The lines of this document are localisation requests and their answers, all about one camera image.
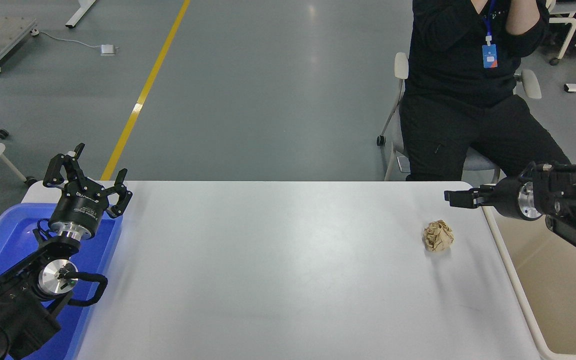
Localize seated person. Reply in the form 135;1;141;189
399;0;571;182

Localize white table leg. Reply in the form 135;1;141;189
65;0;98;29

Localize grey wheeled platform cart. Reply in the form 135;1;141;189
0;15;40;76

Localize chair legs with casters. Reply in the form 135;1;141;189
0;100;39;187

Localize white grey office chair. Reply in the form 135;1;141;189
376;51;542;183

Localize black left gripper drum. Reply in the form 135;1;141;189
49;182;111;237

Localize large pale plastic bin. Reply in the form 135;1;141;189
483;205;576;360

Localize white floor cable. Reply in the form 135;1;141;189
38;31;103;50

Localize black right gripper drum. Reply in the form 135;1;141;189
494;178;525;219

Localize tan paper ball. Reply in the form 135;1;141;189
422;220;455;252

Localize white framed chair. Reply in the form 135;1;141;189
547;0;576;67

